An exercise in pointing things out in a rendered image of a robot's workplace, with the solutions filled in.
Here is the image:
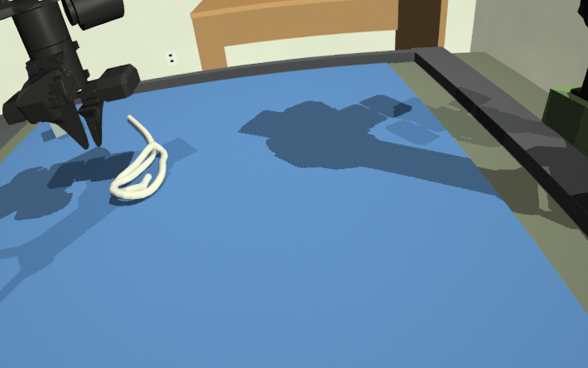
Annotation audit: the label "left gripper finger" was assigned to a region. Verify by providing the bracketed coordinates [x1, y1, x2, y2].
[77, 99, 104, 147]
[42, 102, 89, 150]

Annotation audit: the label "white rope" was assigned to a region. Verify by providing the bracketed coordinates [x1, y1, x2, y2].
[109, 115, 168, 200]

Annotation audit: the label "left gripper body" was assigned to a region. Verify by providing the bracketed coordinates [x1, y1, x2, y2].
[2, 37, 141, 125]

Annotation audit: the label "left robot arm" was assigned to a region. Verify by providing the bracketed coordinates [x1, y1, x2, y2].
[0, 0, 124, 124]

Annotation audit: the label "blue mat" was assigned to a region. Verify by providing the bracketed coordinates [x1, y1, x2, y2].
[0, 63, 588, 368]

